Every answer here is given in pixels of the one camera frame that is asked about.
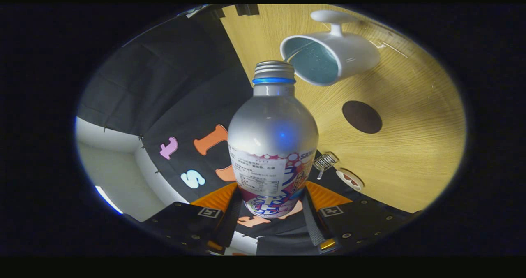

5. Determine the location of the wooden table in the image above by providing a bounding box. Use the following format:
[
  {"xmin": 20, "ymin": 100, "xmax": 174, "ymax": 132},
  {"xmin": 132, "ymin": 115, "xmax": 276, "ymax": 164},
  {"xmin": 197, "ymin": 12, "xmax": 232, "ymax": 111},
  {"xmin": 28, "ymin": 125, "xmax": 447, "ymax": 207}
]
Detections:
[{"xmin": 221, "ymin": 5, "xmax": 467, "ymax": 213}]

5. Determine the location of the metal wire utensil holder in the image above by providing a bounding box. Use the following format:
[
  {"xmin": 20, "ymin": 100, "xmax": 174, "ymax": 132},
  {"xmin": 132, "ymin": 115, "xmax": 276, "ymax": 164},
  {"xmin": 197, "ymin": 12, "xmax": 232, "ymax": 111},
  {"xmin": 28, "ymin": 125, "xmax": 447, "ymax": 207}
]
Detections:
[{"xmin": 313, "ymin": 152, "xmax": 339, "ymax": 172}]

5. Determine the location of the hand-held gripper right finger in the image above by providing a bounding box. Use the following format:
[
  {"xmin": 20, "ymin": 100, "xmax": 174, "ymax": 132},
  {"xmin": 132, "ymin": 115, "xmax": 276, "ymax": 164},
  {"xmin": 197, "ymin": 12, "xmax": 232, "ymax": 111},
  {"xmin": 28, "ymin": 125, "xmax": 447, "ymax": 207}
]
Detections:
[{"xmin": 302, "ymin": 181, "xmax": 415, "ymax": 254}]

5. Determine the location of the silver juice bottle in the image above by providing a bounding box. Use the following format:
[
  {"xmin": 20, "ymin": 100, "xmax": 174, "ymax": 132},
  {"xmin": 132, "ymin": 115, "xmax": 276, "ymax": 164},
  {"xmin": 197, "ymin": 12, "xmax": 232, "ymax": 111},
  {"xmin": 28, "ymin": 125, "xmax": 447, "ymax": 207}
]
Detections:
[{"xmin": 227, "ymin": 60, "xmax": 319, "ymax": 219}]

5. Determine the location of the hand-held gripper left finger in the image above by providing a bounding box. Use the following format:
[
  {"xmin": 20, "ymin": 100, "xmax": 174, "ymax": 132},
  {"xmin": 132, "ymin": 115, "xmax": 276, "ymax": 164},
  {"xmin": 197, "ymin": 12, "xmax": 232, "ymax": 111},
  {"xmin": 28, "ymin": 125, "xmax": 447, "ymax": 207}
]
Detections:
[{"xmin": 142, "ymin": 182, "xmax": 243, "ymax": 255}]

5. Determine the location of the white oval plate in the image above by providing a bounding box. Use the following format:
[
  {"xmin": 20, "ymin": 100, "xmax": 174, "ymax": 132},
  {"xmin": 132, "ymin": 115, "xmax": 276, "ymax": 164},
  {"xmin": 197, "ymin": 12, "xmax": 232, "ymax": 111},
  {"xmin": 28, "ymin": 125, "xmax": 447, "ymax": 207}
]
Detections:
[{"xmin": 336, "ymin": 169, "xmax": 365, "ymax": 191}]

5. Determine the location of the white cup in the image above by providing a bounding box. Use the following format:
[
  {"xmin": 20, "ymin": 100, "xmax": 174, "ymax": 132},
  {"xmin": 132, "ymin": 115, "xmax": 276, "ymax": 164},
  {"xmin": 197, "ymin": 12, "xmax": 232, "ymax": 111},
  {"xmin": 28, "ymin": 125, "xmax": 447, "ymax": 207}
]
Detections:
[{"xmin": 280, "ymin": 9, "xmax": 381, "ymax": 86}]

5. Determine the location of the dark brown round coaster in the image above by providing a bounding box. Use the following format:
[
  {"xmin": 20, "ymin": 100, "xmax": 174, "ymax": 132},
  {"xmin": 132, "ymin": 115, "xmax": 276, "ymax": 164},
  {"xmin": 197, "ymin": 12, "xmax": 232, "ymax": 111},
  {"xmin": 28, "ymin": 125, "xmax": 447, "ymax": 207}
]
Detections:
[{"xmin": 342, "ymin": 100, "xmax": 383, "ymax": 134}]

